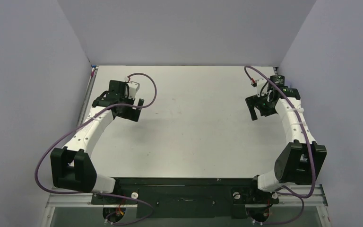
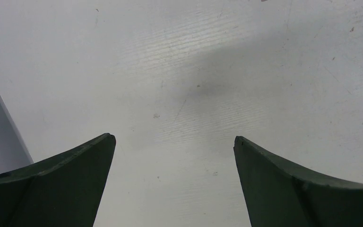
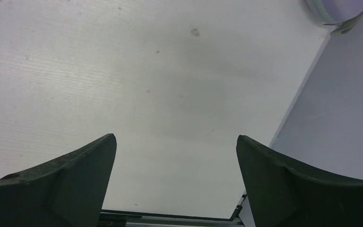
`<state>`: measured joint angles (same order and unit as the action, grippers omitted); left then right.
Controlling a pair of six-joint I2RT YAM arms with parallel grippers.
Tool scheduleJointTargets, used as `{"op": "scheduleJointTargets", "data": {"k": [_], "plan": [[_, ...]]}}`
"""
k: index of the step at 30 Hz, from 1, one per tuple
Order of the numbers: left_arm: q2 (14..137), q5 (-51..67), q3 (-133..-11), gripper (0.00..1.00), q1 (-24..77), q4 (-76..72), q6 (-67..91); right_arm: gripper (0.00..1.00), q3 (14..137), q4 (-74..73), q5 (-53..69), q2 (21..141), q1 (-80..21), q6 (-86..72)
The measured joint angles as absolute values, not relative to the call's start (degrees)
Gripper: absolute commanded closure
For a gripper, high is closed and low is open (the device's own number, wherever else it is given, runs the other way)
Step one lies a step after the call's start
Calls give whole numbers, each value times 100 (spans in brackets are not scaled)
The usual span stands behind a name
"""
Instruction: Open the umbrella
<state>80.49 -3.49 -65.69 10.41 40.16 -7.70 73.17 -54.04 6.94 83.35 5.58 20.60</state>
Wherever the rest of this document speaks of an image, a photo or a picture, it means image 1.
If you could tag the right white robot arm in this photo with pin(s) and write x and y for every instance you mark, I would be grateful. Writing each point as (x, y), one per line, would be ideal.
(301, 160)

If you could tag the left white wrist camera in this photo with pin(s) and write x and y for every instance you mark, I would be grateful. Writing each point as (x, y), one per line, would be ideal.
(131, 88)

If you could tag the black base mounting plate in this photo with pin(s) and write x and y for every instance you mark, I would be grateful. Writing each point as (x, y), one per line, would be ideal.
(238, 198)

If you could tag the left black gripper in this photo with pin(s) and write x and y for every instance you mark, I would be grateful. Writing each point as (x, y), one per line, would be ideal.
(131, 112)

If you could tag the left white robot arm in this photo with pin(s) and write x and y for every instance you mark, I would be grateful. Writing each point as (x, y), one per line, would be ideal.
(71, 165)

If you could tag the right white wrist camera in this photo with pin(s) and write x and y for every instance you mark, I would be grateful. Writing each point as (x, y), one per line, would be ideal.
(258, 83)

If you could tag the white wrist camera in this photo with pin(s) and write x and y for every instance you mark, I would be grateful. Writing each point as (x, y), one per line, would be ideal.
(131, 88)
(258, 83)

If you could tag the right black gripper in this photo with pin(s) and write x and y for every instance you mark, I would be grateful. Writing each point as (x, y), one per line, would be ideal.
(259, 106)

